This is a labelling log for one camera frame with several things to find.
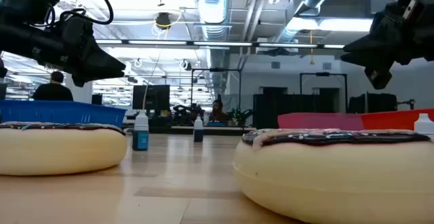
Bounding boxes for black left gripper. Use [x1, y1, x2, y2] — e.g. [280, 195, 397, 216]
[0, 15, 127, 88]

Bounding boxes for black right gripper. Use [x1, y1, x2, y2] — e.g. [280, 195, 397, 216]
[340, 2, 434, 90]

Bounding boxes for cream donut toy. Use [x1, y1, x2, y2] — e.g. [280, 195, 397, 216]
[232, 128, 434, 224]

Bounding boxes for black equipment cabinet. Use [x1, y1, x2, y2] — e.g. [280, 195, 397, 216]
[348, 92, 398, 114]

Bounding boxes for person seen from behind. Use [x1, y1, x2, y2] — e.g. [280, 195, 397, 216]
[31, 71, 75, 102]

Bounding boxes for large black computer monitor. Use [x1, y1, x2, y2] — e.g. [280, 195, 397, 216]
[132, 84, 171, 111]

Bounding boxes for blue plastic basket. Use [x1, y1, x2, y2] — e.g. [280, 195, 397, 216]
[0, 99, 127, 128]

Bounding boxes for red plastic bin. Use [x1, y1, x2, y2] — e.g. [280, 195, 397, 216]
[360, 108, 434, 131]

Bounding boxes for white bottle blue label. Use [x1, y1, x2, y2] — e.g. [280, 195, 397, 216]
[132, 109, 150, 151]

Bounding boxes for pink plastic bin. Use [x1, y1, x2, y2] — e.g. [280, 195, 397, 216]
[277, 112, 364, 131]

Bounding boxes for plain white plastic bottle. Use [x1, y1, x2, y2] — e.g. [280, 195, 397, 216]
[413, 113, 434, 141]

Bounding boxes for chocolate glazed donut squishy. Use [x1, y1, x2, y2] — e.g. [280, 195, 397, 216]
[0, 121, 128, 176]

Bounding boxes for background black robot arms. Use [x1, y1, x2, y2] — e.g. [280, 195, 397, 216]
[172, 102, 206, 127]

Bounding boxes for black curtain partition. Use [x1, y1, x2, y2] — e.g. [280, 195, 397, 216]
[252, 92, 340, 130]

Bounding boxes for dark small bottle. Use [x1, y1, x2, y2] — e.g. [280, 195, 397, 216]
[193, 115, 205, 143]

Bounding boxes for overhead LED light bar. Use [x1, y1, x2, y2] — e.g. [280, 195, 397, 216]
[94, 39, 346, 50]

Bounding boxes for person seated at desk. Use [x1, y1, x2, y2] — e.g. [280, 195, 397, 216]
[208, 98, 231, 123]

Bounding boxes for background wooden table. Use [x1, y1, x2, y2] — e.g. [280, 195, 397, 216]
[170, 125, 258, 132]

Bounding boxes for green potted plant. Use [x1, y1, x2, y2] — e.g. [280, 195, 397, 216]
[229, 107, 254, 127]

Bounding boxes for black metal rig frame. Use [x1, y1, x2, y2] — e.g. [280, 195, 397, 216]
[190, 67, 243, 112]
[299, 72, 349, 113]

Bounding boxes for yellow hanging cable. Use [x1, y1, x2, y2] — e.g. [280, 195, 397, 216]
[309, 30, 315, 66]

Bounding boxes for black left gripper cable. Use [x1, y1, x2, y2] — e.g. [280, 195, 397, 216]
[39, 0, 115, 26]

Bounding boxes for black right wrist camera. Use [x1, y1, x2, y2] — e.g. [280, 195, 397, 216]
[397, 0, 434, 22]

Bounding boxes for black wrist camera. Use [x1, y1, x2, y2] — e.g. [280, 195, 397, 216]
[397, 0, 434, 22]
[0, 0, 61, 25]

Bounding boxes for black overhead camera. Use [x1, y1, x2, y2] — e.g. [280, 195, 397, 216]
[155, 12, 172, 31]

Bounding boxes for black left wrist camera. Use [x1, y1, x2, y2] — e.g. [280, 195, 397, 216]
[0, 0, 61, 25]

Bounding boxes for silver spiral ceiling duct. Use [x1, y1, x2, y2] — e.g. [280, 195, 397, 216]
[193, 0, 233, 42]

